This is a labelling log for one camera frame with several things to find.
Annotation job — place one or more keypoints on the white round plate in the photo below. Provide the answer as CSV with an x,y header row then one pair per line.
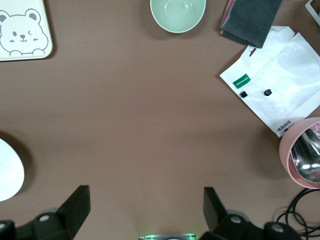
x,y
10,170

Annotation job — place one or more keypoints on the folded dark grey cloth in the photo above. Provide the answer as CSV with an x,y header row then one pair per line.
x,y
252,20

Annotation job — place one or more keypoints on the light green bowl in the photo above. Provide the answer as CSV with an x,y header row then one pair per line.
x,y
177,15

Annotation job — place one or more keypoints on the cream bear print tray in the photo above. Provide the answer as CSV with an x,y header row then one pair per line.
x,y
25,50

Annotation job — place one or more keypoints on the white plastic bag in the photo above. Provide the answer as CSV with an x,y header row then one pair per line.
x,y
280,75

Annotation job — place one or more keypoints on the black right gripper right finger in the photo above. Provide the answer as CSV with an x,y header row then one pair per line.
x,y
213,210

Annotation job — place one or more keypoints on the pink bowl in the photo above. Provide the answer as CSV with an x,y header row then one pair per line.
x,y
285,155

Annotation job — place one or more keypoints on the small black cube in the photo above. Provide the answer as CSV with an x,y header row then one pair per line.
x,y
242,94
267,92

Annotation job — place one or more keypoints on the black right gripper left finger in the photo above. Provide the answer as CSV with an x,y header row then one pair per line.
x,y
75,207

